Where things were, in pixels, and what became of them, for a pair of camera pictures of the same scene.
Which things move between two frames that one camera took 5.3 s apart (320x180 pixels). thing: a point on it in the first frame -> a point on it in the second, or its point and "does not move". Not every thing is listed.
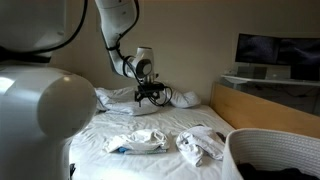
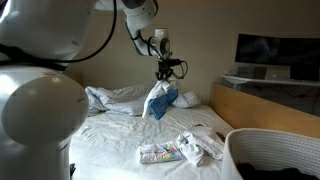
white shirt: [194, 143] does not move
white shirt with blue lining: [138, 142] -> [160, 98]
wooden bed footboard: [246, 112] does not move
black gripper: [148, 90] -> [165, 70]
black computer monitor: [252, 48] does not move
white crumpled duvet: [121, 100] does not move
